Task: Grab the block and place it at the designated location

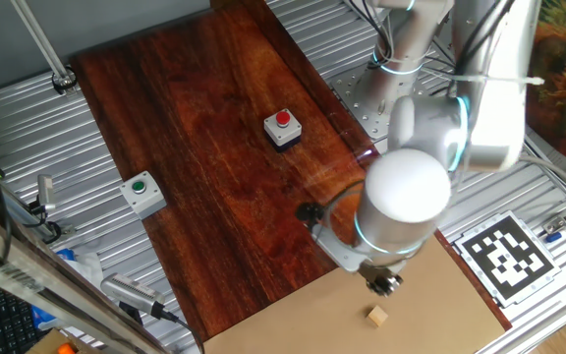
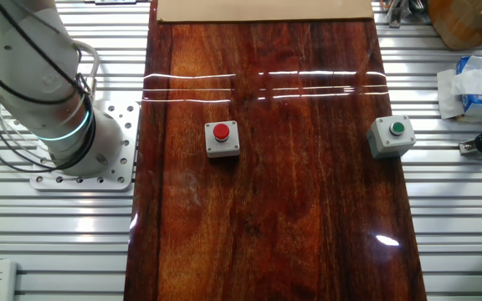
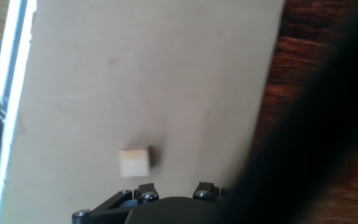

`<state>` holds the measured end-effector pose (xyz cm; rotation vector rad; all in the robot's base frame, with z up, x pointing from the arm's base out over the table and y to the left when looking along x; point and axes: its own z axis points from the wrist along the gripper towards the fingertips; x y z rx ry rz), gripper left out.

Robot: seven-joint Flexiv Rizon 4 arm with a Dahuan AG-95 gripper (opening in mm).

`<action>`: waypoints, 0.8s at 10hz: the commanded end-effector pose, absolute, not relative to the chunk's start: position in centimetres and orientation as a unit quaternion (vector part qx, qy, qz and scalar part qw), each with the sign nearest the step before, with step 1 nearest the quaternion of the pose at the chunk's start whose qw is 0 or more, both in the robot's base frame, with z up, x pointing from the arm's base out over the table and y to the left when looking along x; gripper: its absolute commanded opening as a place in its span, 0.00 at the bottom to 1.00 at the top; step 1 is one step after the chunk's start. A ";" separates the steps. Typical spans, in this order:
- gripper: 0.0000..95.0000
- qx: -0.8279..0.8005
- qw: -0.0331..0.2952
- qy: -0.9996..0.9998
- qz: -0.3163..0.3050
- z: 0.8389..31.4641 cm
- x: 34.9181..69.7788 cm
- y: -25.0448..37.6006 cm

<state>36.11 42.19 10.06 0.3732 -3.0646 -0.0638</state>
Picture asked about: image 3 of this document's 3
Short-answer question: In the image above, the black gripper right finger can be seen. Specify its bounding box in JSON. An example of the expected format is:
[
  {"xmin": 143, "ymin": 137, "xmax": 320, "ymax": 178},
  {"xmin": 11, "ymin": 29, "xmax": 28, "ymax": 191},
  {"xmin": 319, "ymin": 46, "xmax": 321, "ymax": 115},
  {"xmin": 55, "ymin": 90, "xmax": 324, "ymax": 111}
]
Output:
[{"xmin": 193, "ymin": 181, "xmax": 230, "ymax": 201}]

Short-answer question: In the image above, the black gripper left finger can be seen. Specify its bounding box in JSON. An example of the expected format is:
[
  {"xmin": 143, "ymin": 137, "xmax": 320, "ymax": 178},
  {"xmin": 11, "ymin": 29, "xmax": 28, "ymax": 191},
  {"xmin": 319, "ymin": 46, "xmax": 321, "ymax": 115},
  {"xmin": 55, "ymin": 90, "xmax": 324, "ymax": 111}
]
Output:
[{"xmin": 72, "ymin": 182, "xmax": 160, "ymax": 224}]

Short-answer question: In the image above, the small wooden cube block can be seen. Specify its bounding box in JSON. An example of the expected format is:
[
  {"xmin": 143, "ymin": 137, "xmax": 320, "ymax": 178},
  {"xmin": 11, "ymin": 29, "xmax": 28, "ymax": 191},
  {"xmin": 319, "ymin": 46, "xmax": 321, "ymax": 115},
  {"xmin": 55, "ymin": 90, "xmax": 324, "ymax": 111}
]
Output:
[{"xmin": 119, "ymin": 148, "xmax": 151, "ymax": 179}]

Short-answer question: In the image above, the brown cardboard sheet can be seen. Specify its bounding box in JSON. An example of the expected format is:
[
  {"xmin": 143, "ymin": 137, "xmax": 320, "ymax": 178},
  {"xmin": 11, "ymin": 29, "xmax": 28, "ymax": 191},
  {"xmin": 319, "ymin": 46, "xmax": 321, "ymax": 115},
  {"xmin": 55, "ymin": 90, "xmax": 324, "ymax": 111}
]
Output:
[{"xmin": 0, "ymin": 0, "xmax": 287, "ymax": 224}]

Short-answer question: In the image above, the dark red wooden board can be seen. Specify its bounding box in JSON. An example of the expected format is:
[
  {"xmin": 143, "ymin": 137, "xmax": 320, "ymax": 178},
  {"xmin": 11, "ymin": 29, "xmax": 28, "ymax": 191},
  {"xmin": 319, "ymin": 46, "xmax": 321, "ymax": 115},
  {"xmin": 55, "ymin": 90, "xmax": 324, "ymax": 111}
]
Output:
[{"xmin": 253, "ymin": 0, "xmax": 358, "ymax": 224}]

